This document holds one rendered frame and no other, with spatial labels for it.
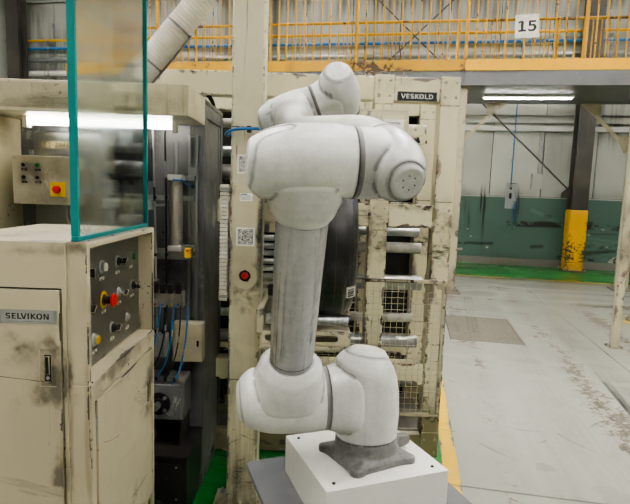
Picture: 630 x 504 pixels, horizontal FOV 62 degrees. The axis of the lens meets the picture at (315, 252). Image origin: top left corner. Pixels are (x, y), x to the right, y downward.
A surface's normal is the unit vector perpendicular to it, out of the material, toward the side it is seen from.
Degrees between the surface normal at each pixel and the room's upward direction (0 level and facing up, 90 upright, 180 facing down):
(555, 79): 90
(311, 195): 121
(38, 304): 90
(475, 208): 90
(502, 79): 90
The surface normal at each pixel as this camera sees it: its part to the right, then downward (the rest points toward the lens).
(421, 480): 0.33, 0.12
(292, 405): 0.17, 0.50
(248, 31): 0.00, 0.12
